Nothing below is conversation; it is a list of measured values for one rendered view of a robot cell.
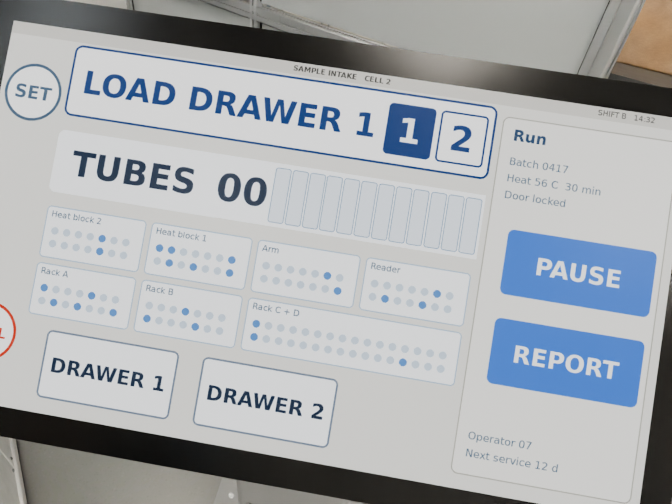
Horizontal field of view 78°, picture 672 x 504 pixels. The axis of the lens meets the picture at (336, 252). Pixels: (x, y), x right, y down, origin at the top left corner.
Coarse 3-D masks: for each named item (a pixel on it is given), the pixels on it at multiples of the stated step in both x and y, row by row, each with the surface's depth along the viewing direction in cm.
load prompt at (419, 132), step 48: (96, 48) 29; (96, 96) 29; (144, 96) 29; (192, 96) 29; (240, 96) 29; (288, 96) 29; (336, 96) 29; (384, 96) 29; (288, 144) 29; (336, 144) 29; (384, 144) 29; (432, 144) 28; (480, 144) 28
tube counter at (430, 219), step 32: (224, 160) 29; (256, 160) 29; (224, 192) 29; (256, 192) 29; (288, 192) 29; (320, 192) 29; (352, 192) 28; (384, 192) 28; (416, 192) 28; (448, 192) 28; (288, 224) 28; (320, 224) 28; (352, 224) 28; (384, 224) 28; (416, 224) 28; (448, 224) 28; (480, 224) 28
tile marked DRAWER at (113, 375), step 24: (48, 336) 29; (72, 336) 29; (96, 336) 29; (48, 360) 29; (72, 360) 29; (96, 360) 28; (120, 360) 28; (144, 360) 28; (168, 360) 28; (48, 384) 29; (72, 384) 28; (96, 384) 28; (120, 384) 28; (144, 384) 28; (168, 384) 28; (96, 408) 28; (120, 408) 28; (144, 408) 28; (168, 408) 28
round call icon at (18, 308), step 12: (0, 312) 29; (12, 312) 29; (0, 324) 29; (12, 324) 29; (0, 336) 29; (12, 336) 29; (0, 348) 29; (12, 348) 29; (0, 360) 29; (12, 360) 29
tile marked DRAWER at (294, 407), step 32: (224, 384) 28; (256, 384) 28; (288, 384) 28; (320, 384) 28; (192, 416) 28; (224, 416) 28; (256, 416) 28; (288, 416) 28; (320, 416) 28; (320, 448) 28
